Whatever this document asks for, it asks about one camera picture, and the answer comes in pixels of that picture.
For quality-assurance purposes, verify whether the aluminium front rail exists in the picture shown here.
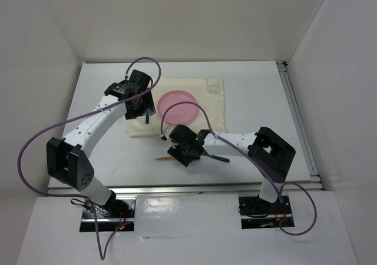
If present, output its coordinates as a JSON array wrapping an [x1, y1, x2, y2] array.
[[48, 177, 324, 194]]

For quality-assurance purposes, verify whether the gold spoon green handle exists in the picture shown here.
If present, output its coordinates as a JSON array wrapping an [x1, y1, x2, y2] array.
[[204, 154, 230, 163]]

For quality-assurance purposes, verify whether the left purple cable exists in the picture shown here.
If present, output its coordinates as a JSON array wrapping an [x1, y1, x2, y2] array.
[[16, 57, 162, 261]]

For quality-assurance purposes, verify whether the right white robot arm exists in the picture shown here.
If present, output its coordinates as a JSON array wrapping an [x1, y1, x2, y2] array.
[[162, 125, 296, 213]]

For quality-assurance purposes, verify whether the cream cloth napkin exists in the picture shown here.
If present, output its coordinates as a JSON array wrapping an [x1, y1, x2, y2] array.
[[126, 77, 226, 137]]

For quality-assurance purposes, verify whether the clear drinking glass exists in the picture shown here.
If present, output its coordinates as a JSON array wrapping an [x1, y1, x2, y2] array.
[[206, 77, 220, 94]]

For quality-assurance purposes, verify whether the gold knife green handle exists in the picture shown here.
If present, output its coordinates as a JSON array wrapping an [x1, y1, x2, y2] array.
[[155, 157, 176, 161]]

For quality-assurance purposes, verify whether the aluminium right side rail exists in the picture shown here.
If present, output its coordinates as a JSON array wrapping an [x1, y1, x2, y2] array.
[[276, 61, 321, 183]]

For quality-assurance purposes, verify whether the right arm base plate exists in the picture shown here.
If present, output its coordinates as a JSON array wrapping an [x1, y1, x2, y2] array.
[[238, 196, 295, 230]]

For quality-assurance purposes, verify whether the aluminium rail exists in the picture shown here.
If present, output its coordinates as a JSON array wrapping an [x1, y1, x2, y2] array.
[[48, 177, 324, 194], [276, 61, 321, 183]]

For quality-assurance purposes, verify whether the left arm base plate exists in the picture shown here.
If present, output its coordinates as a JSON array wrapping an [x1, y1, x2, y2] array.
[[79, 198, 136, 233]]

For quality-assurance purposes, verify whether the pink plate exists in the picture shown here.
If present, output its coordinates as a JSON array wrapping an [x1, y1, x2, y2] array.
[[157, 90, 199, 125]]

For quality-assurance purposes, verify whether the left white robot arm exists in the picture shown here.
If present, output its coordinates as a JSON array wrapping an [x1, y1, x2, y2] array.
[[47, 70, 156, 217]]

